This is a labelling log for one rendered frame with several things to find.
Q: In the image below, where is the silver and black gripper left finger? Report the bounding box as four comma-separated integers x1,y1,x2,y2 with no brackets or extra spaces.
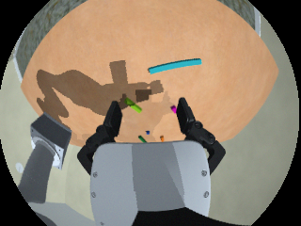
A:
77,101,122,175

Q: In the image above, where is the turquoise rod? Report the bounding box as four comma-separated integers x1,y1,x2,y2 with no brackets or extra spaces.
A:
149,58,201,74

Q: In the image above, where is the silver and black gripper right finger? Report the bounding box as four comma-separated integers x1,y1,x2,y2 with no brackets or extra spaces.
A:
176,97,226,175

